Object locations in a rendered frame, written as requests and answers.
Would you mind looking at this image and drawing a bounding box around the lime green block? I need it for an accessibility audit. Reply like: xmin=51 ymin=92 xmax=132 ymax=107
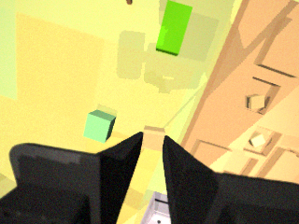
xmin=156 ymin=0 xmax=192 ymax=56

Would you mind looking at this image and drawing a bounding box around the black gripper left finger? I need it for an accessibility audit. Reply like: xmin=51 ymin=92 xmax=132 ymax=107
xmin=8 ymin=132 xmax=143 ymax=224

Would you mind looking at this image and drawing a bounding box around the tan square block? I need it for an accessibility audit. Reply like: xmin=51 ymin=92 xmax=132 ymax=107
xmin=247 ymin=94 xmax=264 ymax=109
xmin=249 ymin=133 xmax=266 ymax=147
xmin=142 ymin=125 xmax=165 ymax=151

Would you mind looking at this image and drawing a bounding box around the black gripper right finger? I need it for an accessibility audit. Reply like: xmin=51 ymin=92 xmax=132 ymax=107
xmin=163 ymin=135 xmax=299 ymax=224

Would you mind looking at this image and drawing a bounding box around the light green cube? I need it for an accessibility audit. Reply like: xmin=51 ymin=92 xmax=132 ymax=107
xmin=83 ymin=109 xmax=116 ymax=144

